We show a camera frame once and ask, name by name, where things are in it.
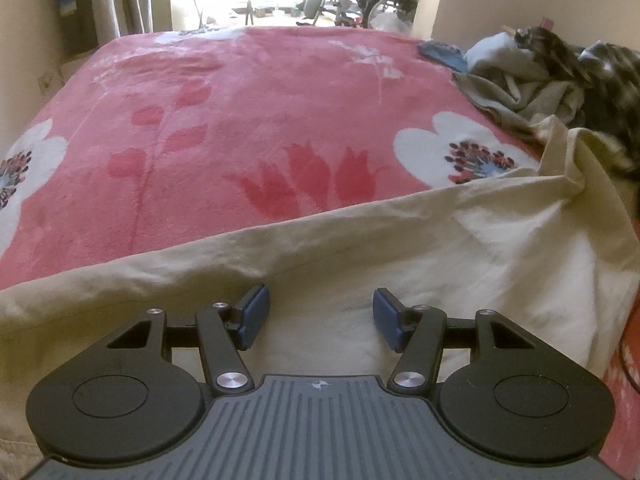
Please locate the grey-green garment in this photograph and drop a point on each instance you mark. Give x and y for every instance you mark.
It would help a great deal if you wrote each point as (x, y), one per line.
(525, 95)

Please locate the blue cloth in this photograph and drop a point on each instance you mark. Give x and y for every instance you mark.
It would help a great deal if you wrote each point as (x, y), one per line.
(445, 55)

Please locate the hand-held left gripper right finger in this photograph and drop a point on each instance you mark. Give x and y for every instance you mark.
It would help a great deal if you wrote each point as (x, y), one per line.
(387, 317)

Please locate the pink floral blanket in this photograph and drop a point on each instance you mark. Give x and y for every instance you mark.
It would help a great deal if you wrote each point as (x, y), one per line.
(275, 110)

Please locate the dark cabinet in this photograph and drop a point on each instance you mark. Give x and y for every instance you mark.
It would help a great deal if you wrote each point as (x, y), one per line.
(75, 20)

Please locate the dark patterned garment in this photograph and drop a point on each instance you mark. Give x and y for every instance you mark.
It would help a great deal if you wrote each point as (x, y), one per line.
(610, 100)

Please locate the cream cloth garment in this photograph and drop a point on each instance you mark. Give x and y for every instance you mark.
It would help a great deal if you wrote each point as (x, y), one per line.
(350, 245)

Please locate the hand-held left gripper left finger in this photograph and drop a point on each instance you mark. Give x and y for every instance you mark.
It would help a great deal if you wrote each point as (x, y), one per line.
(252, 321)

